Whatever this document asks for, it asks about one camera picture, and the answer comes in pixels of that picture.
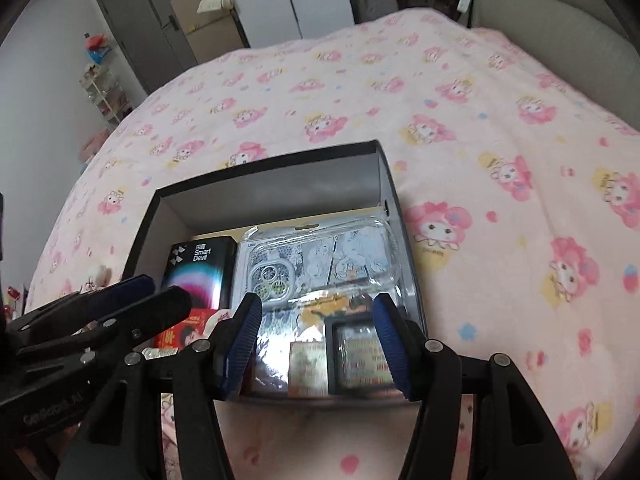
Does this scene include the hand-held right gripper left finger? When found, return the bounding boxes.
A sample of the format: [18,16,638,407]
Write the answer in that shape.
[56,292,264,480]

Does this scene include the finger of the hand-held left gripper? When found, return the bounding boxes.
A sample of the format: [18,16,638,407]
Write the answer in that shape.
[15,285,194,362]
[5,274,157,347]

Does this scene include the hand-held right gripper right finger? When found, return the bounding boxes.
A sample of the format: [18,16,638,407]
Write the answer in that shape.
[372,292,581,480]

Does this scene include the red packet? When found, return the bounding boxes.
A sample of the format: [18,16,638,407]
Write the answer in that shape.
[150,307,236,357]

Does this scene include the crinkled clear plastic bag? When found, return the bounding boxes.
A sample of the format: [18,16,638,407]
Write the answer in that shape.
[252,310,301,394]

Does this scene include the black screen protector box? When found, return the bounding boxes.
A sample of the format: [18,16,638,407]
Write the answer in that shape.
[160,235,239,312]

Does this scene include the cartoon bead art packet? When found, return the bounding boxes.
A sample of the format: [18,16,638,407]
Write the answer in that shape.
[287,292,379,397]

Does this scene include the clear phone case package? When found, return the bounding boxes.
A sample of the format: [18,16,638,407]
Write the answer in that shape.
[232,220,404,312]

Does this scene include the black cardboard box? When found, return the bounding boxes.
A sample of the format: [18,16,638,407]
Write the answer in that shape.
[122,140,429,409]

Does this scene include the small white plush toy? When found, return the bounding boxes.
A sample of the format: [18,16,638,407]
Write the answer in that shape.
[85,262,114,291]

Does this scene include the pink soft cloth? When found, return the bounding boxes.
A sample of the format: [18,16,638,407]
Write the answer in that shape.
[77,130,111,164]

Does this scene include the pink printed blanket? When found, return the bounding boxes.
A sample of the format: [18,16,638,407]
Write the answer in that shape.
[25,7,640,480]

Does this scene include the red and blue plush toy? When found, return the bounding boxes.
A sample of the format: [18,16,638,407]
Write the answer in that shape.
[84,34,114,65]

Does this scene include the grey door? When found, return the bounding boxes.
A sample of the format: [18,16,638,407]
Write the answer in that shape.
[96,0,199,96]

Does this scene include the brown cardboard carton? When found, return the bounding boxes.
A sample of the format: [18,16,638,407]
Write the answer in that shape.
[170,0,251,67]

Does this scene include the white wardrobe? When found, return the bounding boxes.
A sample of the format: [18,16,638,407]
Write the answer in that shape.
[215,0,359,52]

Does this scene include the beige padded headboard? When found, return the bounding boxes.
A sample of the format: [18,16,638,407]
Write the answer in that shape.
[472,0,640,134]

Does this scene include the wire shelf rack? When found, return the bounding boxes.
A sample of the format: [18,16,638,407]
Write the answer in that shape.
[79,62,136,131]

